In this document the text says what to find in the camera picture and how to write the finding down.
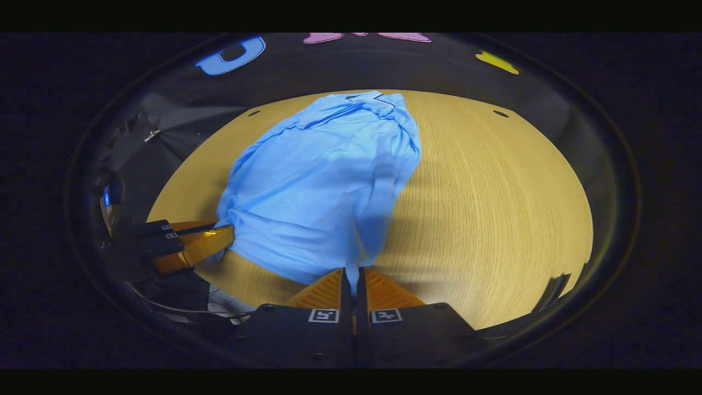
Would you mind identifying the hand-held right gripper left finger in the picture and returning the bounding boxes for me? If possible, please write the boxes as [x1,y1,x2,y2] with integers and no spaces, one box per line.
[241,267,354,368]

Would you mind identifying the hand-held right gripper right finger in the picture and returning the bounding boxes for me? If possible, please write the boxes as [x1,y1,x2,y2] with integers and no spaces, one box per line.
[355,267,478,368]

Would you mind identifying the light blue T-shirt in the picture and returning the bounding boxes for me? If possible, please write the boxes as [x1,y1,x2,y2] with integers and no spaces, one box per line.
[213,90,423,300]

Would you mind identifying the white cloth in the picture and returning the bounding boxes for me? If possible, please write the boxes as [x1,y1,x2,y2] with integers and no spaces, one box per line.
[207,284,254,325]

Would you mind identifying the dark bar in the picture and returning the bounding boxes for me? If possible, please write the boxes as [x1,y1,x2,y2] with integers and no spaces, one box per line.
[535,273,572,314]

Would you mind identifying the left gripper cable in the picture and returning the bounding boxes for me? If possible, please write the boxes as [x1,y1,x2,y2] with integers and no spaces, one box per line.
[125,281,256,321]

